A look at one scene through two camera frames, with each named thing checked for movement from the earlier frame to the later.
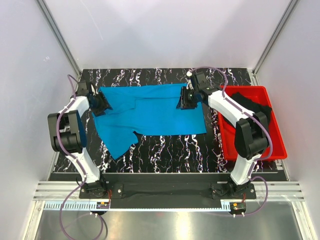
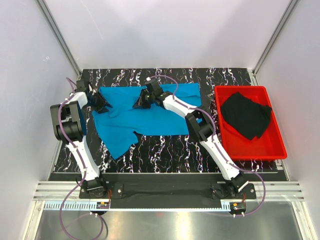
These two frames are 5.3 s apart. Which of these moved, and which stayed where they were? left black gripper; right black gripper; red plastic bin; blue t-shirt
Moved: right black gripper
Stayed: blue t-shirt; red plastic bin; left black gripper
